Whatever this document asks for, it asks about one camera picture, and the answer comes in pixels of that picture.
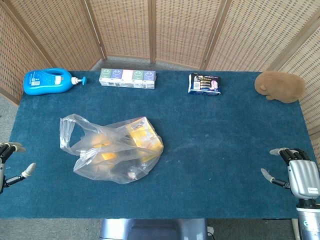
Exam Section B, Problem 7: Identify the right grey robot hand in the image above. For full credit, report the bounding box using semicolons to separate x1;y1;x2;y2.
260;147;320;200

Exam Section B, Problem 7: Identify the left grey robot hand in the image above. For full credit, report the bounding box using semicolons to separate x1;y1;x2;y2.
0;141;37;195

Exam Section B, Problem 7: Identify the clear plastic bag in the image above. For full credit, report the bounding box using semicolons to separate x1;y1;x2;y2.
59;113;165;185

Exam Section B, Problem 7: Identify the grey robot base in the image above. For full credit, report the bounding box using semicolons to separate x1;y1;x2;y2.
99;218;209;240

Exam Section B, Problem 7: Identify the blue pump bottle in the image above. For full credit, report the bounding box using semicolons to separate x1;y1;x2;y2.
23;68;88;96

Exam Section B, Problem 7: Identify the brown plush toy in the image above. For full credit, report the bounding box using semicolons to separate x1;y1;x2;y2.
254;70;307;104

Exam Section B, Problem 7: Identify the blue table cloth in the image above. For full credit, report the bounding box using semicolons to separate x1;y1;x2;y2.
0;69;319;221

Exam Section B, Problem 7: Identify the yellow round soft item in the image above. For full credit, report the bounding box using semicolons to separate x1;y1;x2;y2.
84;133;119;161

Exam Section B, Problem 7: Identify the dark blue pad pack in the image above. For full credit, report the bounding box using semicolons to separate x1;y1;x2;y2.
187;72;222;96

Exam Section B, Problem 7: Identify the yellow snack box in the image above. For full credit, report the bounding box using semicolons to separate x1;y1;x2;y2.
124;116;164;163

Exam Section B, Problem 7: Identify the multicolour tissue pack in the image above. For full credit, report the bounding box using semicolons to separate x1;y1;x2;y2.
99;68;157;90

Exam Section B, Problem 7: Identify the wicker folding screen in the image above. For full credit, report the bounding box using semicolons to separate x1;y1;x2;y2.
0;0;320;156

